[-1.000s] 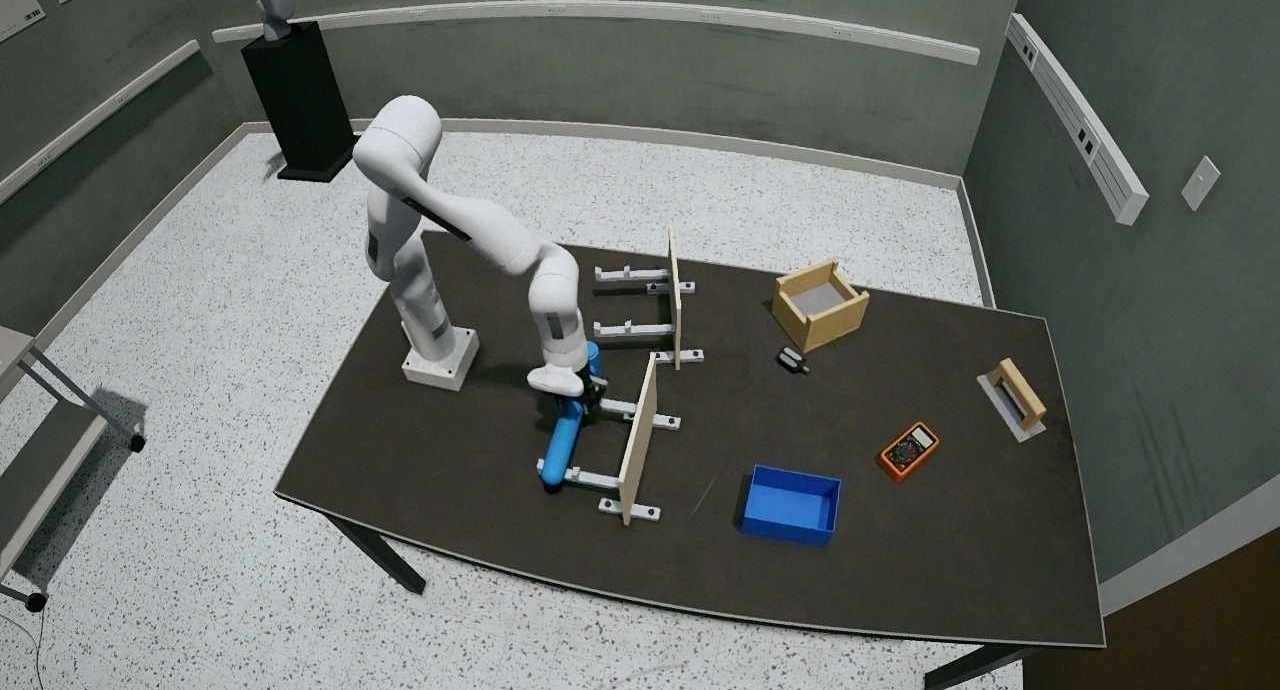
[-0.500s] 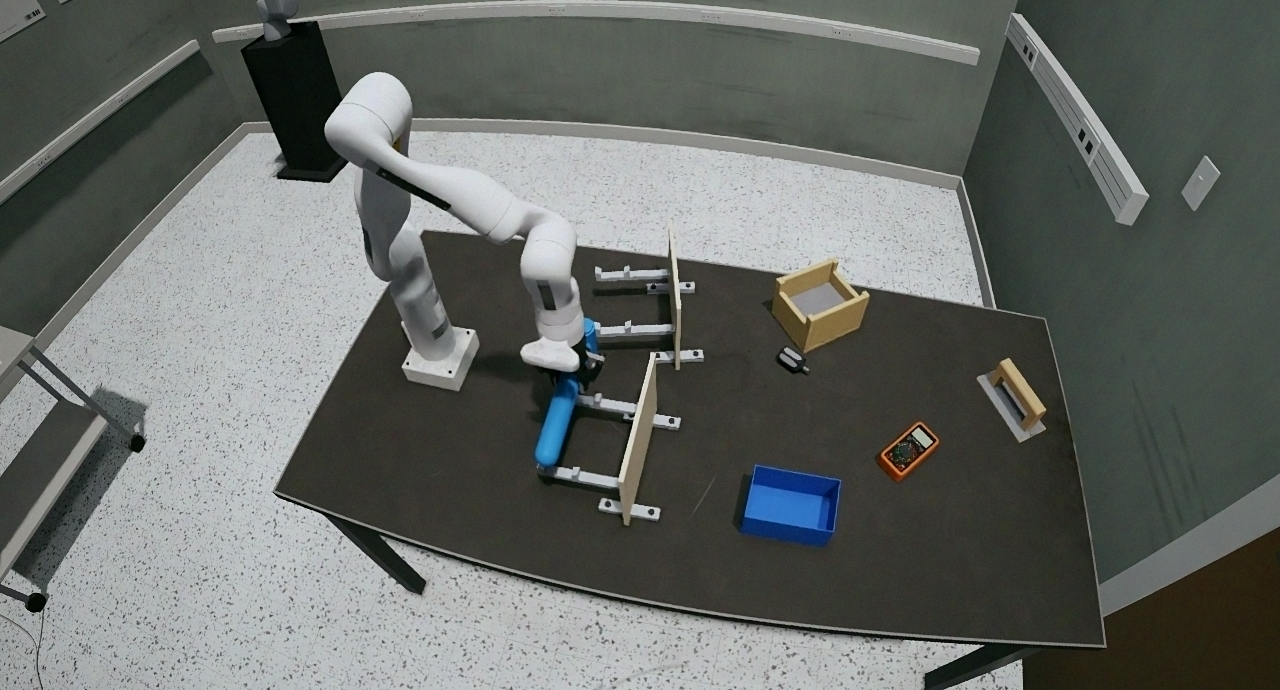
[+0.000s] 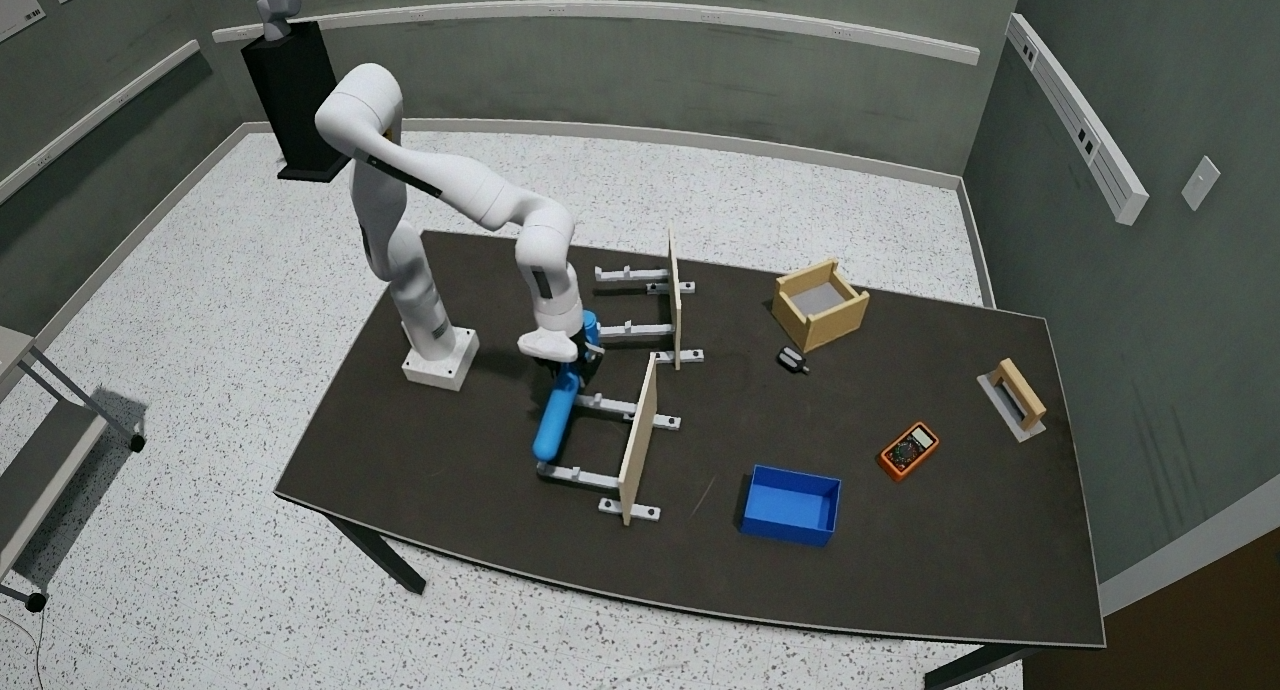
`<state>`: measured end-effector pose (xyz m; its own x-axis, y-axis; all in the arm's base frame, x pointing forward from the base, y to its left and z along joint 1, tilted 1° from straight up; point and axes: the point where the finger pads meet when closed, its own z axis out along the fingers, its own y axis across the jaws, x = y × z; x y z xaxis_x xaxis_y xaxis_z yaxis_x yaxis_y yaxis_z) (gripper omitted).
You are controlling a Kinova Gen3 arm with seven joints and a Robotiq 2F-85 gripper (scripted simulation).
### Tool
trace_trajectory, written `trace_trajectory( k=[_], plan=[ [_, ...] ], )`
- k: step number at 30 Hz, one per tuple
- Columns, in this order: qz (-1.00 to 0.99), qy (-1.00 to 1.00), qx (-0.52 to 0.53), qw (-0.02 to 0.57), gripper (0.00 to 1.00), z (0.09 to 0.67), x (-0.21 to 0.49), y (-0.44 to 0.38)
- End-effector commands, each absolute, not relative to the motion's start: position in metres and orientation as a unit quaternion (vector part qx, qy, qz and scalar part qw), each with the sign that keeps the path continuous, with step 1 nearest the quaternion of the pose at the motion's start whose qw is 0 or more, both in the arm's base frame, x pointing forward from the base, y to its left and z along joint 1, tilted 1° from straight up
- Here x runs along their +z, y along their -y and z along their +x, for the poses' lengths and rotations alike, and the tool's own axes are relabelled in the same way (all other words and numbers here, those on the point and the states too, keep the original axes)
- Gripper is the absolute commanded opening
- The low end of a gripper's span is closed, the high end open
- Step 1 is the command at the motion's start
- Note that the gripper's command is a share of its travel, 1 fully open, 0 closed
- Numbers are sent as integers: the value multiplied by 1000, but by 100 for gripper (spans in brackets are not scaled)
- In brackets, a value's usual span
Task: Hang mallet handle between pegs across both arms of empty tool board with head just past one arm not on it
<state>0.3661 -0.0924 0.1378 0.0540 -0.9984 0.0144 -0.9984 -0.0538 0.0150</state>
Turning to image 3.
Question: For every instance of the light wooden crate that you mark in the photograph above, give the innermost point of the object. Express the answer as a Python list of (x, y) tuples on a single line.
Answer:
[(814, 291)]

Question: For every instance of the blue cylinder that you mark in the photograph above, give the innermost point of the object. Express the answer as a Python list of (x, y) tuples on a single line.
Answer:
[(557, 412)]

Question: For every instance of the blue open box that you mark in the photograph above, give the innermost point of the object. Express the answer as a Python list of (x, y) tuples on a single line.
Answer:
[(793, 498)]

